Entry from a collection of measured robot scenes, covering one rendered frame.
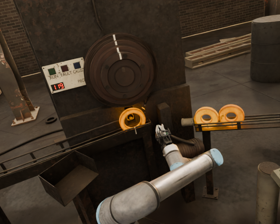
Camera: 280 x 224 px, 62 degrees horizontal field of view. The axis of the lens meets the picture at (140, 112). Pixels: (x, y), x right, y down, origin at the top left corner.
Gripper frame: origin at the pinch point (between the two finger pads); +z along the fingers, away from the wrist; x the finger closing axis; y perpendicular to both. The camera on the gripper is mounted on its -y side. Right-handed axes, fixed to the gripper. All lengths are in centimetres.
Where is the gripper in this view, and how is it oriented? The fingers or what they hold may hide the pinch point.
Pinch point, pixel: (158, 127)
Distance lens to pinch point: 151.6
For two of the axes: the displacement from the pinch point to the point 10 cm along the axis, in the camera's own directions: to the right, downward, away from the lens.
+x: -9.6, 2.6, -1.3
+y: -1.0, -7.2, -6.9
